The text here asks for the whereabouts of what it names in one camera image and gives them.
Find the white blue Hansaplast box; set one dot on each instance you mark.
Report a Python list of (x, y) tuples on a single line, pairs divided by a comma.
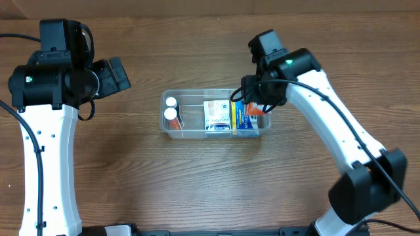
[(217, 115)]

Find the orange tube white cap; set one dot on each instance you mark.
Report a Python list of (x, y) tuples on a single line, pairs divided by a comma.
[(171, 115)]

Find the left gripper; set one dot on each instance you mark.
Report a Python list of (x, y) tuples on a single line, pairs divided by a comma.
[(109, 78)]

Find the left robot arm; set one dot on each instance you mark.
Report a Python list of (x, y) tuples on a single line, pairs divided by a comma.
[(47, 93)]

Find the clear plastic container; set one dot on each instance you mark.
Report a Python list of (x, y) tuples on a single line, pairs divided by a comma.
[(192, 113)]

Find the blue yellow VapoDrops box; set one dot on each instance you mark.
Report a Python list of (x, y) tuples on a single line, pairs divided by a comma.
[(241, 121)]

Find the red white small box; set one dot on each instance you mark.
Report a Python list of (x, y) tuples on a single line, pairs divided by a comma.
[(254, 109)]

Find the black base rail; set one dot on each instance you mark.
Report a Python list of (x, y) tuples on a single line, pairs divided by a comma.
[(213, 232)]

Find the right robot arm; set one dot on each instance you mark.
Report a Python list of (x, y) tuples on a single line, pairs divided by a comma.
[(371, 176)]

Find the dark bottle white cap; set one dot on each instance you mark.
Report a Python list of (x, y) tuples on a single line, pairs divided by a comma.
[(171, 102)]

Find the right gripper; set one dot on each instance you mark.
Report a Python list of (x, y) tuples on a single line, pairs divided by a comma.
[(251, 90)]

